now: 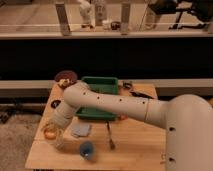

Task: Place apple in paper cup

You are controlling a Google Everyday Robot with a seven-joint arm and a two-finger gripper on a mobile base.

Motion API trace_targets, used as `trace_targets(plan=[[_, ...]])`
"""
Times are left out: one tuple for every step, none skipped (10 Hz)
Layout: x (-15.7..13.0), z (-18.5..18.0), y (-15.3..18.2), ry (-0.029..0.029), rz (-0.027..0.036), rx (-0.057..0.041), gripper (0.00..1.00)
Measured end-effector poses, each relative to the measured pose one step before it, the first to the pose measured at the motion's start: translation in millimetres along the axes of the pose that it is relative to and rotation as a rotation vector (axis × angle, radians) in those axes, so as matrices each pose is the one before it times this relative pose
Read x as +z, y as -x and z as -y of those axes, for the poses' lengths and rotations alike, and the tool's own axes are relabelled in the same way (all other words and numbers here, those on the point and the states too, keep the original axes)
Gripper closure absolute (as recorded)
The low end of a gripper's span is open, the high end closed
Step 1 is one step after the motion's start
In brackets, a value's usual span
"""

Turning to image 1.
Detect dark red plate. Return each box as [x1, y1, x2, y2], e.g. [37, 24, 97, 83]
[54, 70, 78, 84]

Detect metal spoon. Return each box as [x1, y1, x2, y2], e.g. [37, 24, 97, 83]
[106, 121, 116, 150]

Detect black office chair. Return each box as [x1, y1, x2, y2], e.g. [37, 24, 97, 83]
[148, 0, 213, 29]

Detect light blue cloth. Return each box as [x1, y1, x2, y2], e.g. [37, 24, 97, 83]
[71, 123, 92, 137]

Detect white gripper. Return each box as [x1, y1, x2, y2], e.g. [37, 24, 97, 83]
[41, 122, 64, 150]

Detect orange small object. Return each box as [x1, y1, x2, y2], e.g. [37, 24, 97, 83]
[118, 115, 128, 121]

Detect blue paper cup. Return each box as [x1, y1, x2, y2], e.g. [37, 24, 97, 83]
[79, 141, 94, 160]

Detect red orange apple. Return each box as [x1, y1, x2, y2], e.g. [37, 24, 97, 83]
[44, 130, 56, 140]

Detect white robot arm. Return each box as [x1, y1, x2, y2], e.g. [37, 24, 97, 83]
[43, 81, 213, 171]

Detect small black round object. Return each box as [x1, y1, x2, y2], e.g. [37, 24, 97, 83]
[51, 100, 61, 109]

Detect green plastic tray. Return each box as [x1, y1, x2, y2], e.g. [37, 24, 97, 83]
[76, 76, 119, 121]

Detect brown bread piece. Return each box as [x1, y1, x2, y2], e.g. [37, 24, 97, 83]
[58, 79, 71, 89]

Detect black scissors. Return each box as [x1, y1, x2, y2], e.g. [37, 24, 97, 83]
[122, 82, 150, 98]

